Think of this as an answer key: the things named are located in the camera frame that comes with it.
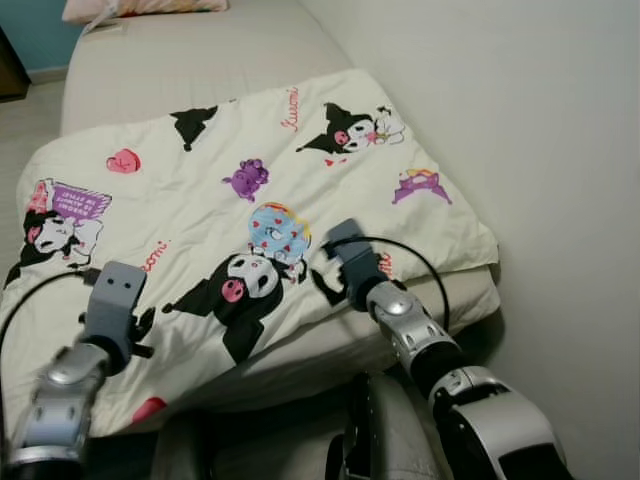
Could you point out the grey robot right leg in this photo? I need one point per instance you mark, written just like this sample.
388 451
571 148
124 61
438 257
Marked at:
405 430

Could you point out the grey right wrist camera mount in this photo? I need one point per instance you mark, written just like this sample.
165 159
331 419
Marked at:
355 255

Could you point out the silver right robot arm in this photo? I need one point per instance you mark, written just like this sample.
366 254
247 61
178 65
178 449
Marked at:
460 390

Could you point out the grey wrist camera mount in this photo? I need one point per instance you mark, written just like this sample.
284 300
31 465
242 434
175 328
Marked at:
355 255
115 300

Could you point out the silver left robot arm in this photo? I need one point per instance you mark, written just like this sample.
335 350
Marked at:
55 400

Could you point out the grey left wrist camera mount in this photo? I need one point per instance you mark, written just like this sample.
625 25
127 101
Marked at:
115 300

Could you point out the cream cartoon print blanket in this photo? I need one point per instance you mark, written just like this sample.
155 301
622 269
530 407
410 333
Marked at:
200 220

